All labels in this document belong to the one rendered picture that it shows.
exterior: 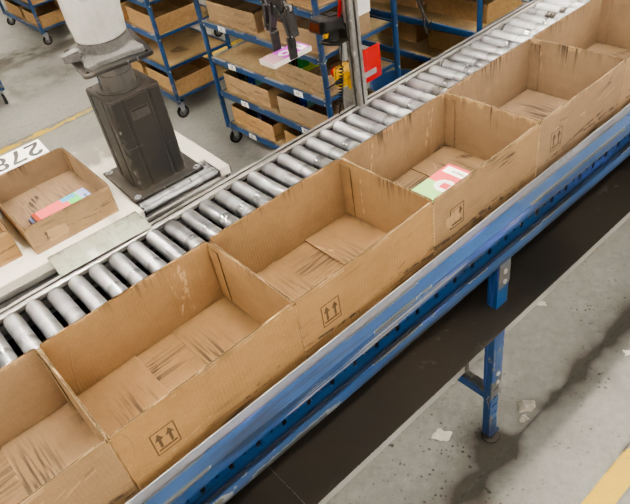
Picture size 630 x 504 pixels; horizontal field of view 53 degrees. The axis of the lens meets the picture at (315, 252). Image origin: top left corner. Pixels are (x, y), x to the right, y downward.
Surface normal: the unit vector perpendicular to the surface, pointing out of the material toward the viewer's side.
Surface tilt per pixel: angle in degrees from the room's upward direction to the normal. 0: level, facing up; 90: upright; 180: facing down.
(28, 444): 2
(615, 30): 89
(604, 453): 0
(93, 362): 90
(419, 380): 0
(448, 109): 90
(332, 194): 90
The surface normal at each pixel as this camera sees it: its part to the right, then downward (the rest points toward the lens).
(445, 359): -0.15, -0.75
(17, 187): 0.65, 0.40
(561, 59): -0.73, 0.51
